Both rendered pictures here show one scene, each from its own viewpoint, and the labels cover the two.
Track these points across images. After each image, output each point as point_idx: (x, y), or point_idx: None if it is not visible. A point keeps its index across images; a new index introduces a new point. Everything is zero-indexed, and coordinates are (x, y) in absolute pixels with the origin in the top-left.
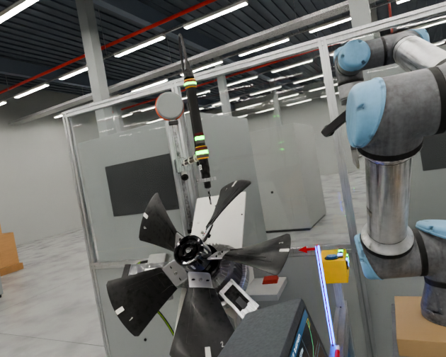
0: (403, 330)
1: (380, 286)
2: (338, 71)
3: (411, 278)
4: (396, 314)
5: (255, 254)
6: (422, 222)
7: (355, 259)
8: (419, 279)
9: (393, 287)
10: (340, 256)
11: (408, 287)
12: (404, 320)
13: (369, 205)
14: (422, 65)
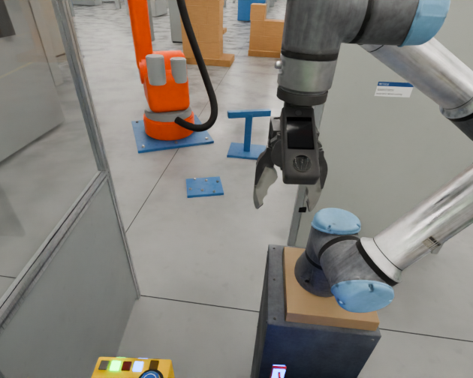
0: (362, 315)
1: (27, 361)
2: (354, 28)
3: (48, 311)
4: (332, 316)
5: None
6: (339, 226)
7: None
8: (54, 304)
9: (39, 343)
10: (158, 364)
11: (50, 324)
12: (342, 311)
13: (447, 240)
14: (465, 75)
